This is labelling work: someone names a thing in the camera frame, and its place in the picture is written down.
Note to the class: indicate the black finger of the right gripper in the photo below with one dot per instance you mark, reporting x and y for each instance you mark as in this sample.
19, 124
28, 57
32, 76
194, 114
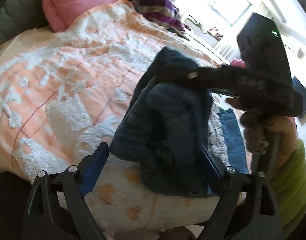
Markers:
199, 78

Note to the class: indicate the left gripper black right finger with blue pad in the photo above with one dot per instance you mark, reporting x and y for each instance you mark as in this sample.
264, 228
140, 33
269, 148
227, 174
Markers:
247, 208

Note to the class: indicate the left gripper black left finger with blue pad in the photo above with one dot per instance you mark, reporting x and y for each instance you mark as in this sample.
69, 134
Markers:
56, 207

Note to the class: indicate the green sleeved right forearm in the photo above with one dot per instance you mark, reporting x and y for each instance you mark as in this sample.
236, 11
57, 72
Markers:
289, 186

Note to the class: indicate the person's right hand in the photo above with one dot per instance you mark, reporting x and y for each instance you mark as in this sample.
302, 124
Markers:
254, 128

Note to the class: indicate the clothes pile near window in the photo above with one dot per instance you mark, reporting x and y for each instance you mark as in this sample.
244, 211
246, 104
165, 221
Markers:
200, 29

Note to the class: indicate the black flat screen television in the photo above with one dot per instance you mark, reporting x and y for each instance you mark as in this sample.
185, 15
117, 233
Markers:
300, 89

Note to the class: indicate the purple striped cushion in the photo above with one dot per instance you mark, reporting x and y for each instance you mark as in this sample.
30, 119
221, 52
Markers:
163, 13

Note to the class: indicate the orange white fluffy blanket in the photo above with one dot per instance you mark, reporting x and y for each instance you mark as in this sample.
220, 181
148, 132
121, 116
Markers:
64, 96

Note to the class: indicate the grey quilted headboard cover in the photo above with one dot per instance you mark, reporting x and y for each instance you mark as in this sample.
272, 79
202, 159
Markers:
16, 16

